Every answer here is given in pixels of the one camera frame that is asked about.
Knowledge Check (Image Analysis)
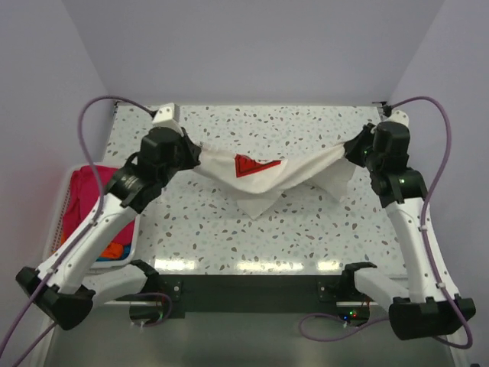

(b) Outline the white t-shirt red print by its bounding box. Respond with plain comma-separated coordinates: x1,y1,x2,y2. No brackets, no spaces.
194,143,356,219

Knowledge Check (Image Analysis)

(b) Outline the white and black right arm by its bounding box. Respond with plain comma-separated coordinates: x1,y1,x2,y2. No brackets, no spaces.
338,121,476,340

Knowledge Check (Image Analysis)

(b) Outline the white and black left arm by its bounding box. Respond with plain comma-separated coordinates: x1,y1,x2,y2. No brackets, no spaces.
16,127,201,330

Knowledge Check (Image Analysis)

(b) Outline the pink t-shirt in basket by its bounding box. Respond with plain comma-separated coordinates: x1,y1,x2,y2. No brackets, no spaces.
61,165,135,245

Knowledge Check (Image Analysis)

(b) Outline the blue garment in basket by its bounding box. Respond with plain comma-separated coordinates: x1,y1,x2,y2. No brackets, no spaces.
119,245,134,260

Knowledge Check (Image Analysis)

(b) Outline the orange garment in basket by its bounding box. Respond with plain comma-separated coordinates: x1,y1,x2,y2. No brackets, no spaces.
99,242,125,261

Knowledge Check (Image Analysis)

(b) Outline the white plastic laundry basket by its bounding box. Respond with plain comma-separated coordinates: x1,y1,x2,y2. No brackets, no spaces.
42,164,141,274

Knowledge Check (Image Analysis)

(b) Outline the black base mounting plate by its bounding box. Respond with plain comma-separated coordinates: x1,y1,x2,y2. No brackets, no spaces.
117,274,374,326

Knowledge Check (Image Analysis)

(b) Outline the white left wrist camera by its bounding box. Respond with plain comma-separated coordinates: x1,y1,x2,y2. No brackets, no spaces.
152,103,180,127

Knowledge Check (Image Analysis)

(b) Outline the aluminium frame rail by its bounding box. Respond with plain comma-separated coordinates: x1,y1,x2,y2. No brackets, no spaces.
372,101,410,280

